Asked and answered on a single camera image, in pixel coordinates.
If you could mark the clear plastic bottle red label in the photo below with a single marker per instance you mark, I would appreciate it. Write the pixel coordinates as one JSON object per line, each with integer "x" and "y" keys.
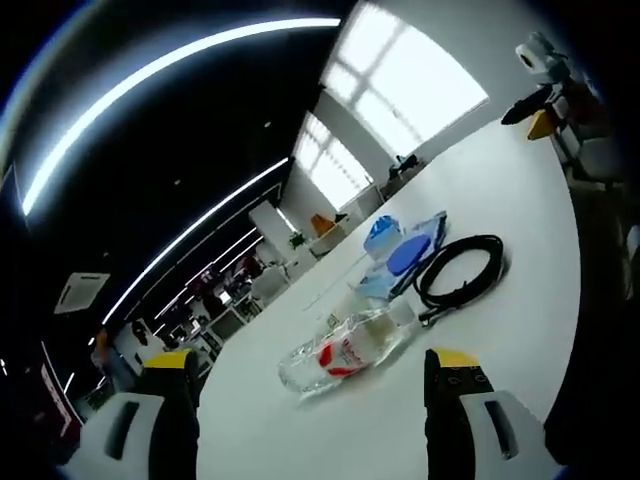
{"x": 345, "y": 357}

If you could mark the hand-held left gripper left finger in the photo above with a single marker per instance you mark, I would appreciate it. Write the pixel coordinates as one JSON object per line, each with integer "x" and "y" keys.
{"x": 130, "y": 430}

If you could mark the white office chair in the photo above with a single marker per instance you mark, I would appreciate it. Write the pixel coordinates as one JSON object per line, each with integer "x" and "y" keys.
{"x": 270, "y": 282}

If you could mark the small dark object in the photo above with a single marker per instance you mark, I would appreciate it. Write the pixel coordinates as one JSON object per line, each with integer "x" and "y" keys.
{"x": 406, "y": 165}

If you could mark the white grey chair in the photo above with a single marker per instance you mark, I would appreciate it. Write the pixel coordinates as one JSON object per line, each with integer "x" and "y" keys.
{"x": 597, "y": 150}

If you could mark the blue round lid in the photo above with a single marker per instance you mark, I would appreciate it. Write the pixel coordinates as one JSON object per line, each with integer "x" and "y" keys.
{"x": 407, "y": 255}

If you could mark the large bright window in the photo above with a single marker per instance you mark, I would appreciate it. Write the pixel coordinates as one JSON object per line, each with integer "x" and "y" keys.
{"x": 400, "y": 85}

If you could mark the blue face mask pack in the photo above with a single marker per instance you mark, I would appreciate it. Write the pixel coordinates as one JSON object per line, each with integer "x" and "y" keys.
{"x": 372, "y": 285}

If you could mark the small bright window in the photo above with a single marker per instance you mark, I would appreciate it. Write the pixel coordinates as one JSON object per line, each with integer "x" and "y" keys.
{"x": 332, "y": 165}

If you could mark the ceiling air vent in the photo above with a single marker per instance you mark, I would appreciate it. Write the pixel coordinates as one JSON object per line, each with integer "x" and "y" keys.
{"x": 80, "y": 292}

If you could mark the small white translucent cup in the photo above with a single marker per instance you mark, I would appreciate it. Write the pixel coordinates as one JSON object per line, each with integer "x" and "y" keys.
{"x": 403, "y": 312}

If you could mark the white table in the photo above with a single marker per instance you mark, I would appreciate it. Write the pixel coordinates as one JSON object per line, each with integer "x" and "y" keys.
{"x": 500, "y": 200}

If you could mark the green potted plant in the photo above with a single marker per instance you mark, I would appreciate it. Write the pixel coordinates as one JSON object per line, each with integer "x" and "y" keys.
{"x": 297, "y": 240}

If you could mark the light blue packet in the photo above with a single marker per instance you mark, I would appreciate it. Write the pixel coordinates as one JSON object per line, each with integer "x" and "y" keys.
{"x": 380, "y": 235}

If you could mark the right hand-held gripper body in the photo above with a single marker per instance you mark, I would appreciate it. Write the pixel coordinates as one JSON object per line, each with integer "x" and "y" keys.
{"x": 541, "y": 57}

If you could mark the blue-edged pouch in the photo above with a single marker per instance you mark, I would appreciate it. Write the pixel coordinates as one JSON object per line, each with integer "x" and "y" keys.
{"x": 432, "y": 227}

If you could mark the orange chair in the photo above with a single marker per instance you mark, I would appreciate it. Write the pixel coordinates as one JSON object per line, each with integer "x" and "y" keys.
{"x": 322, "y": 224}

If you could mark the long ceiling light strip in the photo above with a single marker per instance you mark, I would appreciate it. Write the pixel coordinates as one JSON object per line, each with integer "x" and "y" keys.
{"x": 200, "y": 225}
{"x": 150, "y": 80}

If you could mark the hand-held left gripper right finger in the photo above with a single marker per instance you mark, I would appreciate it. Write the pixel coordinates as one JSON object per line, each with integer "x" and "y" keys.
{"x": 480, "y": 425}

